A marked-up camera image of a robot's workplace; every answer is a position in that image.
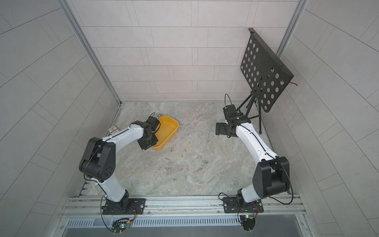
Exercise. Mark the playing card box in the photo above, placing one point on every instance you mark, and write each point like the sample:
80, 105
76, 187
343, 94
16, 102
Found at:
113, 130

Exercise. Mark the controller circuit board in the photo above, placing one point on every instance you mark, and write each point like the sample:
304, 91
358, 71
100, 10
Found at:
247, 222
120, 225

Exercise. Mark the aluminium mounting rail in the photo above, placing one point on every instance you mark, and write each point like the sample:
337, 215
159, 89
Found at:
157, 206

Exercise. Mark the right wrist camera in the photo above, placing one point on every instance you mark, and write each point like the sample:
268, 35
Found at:
230, 111

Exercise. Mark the right controller circuit board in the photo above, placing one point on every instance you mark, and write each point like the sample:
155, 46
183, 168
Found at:
247, 222

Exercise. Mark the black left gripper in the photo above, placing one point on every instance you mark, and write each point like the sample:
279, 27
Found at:
145, 146

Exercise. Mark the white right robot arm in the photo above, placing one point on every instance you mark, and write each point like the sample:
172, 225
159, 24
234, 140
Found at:
272, 173

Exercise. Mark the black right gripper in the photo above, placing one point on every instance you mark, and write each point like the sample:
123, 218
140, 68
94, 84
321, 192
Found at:
222, 130

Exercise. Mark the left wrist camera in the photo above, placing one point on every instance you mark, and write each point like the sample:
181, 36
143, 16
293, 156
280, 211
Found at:
154, 123

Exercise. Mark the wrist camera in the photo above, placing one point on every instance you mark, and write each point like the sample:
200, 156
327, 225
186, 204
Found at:
230, 111
154, 123

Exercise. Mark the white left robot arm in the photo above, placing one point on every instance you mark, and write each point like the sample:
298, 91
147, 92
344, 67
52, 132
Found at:
99, 158

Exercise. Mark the black perforated music stand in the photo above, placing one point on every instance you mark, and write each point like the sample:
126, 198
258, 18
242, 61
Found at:
265, 73

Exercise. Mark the left controller circuit board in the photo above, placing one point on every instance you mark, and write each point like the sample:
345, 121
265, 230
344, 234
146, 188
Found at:
120, 225

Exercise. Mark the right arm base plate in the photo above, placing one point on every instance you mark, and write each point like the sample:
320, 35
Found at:
236, 204

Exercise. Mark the yellow plastic storage box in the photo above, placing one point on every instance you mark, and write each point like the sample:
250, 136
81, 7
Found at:
168, 128

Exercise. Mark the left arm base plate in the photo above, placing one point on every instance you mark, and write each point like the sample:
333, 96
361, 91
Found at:
124, 207

